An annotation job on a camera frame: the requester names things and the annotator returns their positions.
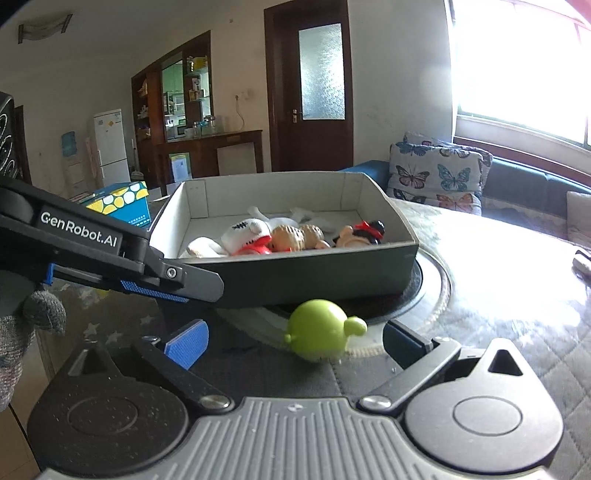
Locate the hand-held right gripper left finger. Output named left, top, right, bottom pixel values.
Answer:
left=62, top=319, right=234, bottom=411

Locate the red apple toy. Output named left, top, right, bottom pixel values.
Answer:
left=235, top=237, right=274, bottom=257

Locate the yellow brown round toy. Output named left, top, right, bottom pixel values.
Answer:
left=270, top=220, right=332, bottom=253

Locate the dark wooden door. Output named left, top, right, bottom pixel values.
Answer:
left=263, top=0, right=355, bottom=175

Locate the blue white sign board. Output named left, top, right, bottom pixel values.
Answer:
left=168, top=153, right=193, bottom=184

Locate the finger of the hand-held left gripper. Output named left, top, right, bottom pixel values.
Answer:
left=47, top=257, right=191, bottom=304
left=141, top=248, right=226, bottom=304

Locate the water dispenser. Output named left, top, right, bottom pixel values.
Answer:
left=60, top=131, right=94, bottom=197

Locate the dark green cardboard box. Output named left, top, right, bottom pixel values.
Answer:
left=148, top=169, right=420, bottom=309

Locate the white cushion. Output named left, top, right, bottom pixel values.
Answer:
left=565, top=190, right=591, bottom=246

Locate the blue yellow dotted tissue box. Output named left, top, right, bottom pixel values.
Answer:
left=84, top=181, right=151, bottom=232

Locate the dark blue sofa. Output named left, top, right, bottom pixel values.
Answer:
left=341, top=157, right=591, bottom=232

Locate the white refrigerator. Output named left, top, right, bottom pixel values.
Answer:
left=92, top=109, right=133, bottom=186

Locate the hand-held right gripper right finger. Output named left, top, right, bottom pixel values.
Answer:
left=359, top=319, right=536, bottom=413

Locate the butterfly print cushion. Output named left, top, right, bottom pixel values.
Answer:
left=386, top=131, right=493, bottom=216

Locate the white knitted rabbit doll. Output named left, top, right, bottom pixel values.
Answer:
left=186, top=205, right=361, bottom=258

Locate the dark flat remote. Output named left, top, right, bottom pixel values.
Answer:
left=572, top=248, right=591, bottom=278

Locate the dark wooden cabinet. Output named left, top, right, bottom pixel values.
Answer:
left=131, top=30, right=264, bottom=195

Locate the ceiling light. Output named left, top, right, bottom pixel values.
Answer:
left=17, top=21, right=61, bottom=45

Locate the person's left hand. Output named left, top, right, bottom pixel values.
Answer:
left=0, top=290, right=68, bottom=412

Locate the bright window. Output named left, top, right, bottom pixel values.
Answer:
left=444, top=0, right=591, bottom=149

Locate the pirate boy figurine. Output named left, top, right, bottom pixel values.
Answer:
left=332, top=220, right=387, bottom=248

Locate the green round toy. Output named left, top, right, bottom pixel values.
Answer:
left=283, top=299, right=369, bottom=364

